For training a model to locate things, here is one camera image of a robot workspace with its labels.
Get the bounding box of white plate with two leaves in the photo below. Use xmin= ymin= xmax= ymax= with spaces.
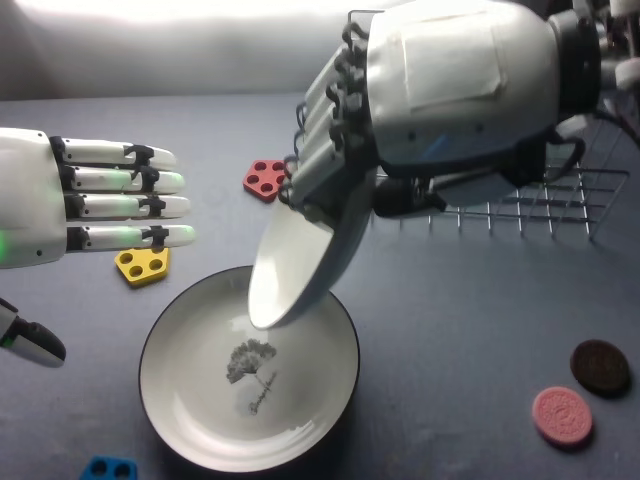
xmin=247 ymin=164 xmax=376 ymax=331

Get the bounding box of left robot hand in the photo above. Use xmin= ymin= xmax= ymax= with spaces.
xmin=0 ymin=127 xmax=197 ymax=369

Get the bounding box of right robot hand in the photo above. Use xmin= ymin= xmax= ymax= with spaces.
xmin=277 ymin=7 xmax=561 ymax=226

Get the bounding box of brown round cookie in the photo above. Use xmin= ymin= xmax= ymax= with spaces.
xmin=570 ymin=339 xmax=631 ymax=399

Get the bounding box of yellow pentagon block with holes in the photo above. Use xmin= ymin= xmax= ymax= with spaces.
xmin=113 ymin=247 xmax=171 ymax=290

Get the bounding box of red pentagon block with holes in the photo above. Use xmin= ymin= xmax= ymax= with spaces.
xmin=242 ymin=159 xmax=289 ymax=204

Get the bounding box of white plate with one leaf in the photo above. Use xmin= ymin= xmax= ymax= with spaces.
xmin=138 ymin=264 xmax=361 ymax=474

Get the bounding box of metal wire dish rack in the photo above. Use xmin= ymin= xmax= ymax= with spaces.
xmin=346 ymin=8 xmax=631 ymax=242

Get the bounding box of pink round cookie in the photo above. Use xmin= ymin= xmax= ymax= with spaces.
xmin=531 ymin=386 xmax=595 ymax=450

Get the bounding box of grey table cloth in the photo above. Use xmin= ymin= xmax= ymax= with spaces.
xmin=0 ymin=89 xmax=640 ymax=480

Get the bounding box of black camera cable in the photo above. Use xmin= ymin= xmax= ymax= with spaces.
xmin=547 ymin=107 xmax=640 ymax=184

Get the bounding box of blue pentagon block with holes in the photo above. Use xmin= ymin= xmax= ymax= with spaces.
xmin=78 ymin=454 xmax=139 ymax=480

